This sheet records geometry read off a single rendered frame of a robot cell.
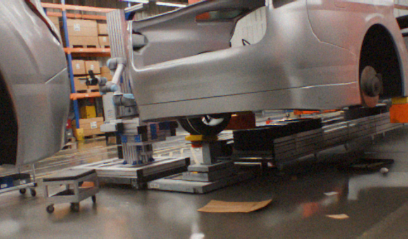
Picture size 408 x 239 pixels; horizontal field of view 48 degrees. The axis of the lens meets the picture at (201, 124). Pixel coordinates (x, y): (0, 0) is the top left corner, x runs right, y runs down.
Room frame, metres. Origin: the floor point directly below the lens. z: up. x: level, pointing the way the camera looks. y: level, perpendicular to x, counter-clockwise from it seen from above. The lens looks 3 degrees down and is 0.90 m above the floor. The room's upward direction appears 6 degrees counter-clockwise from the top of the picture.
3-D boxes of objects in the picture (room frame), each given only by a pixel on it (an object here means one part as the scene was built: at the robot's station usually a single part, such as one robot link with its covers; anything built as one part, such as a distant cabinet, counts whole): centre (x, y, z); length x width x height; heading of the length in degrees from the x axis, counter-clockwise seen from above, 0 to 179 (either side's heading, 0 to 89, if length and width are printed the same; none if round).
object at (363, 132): (6.04, -1.31, 0.14); 2.47 x 0.85 x 0.27; 135
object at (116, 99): (5.23, 0.89, 1.19); 0.15 x 0.12 x 0.55; 62
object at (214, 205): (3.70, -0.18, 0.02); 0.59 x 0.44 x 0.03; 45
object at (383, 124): (7.28, -2.53, 0.20); 1.00 x 0.86 x 0.39; 135
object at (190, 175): (4.80, -0.05, 0.13); 0.50 x 0.36 x 0.10; 135
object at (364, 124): (5.76, -1.59, 0.28); 2.47 x 0.06 x 0.22; 135
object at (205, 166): (4.80, -0.05, 0.32); 0.40 x 0.30 x 0.28; 135
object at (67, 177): (4.41, 1.31, 0.17); 0.43 x 0.36 x 0.34; 165
